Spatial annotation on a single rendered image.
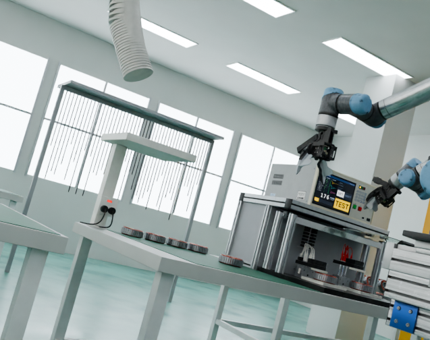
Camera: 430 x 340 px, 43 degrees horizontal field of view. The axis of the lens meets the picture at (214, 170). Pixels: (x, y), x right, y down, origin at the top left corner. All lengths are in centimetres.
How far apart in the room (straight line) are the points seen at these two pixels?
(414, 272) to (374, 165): 497
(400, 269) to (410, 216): 747
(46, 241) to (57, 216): 702
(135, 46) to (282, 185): 105
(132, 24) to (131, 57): 19
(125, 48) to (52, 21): 586
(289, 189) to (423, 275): 116
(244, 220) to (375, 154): 415
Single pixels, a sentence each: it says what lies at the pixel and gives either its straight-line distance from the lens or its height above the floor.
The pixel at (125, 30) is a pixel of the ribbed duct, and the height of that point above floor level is 176.
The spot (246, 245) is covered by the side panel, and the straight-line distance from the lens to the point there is 282.
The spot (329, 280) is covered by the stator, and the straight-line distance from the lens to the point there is 260.
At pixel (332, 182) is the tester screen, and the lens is 279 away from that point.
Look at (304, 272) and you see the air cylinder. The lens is 273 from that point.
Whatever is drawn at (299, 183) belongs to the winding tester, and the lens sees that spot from 281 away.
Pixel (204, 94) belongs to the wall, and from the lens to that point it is 959.
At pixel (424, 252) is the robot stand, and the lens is 189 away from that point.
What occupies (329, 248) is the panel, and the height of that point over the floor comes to 95.
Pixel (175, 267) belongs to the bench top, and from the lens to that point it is 190.
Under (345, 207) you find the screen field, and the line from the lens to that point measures 286.
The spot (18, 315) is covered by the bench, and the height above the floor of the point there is 50.
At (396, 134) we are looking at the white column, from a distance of 708.
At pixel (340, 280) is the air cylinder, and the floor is 80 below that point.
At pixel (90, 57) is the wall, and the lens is 885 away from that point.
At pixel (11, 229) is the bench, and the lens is 161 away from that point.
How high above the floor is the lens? 87
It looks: 6 degrees up
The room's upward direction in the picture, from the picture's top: 15 degrees clockwise
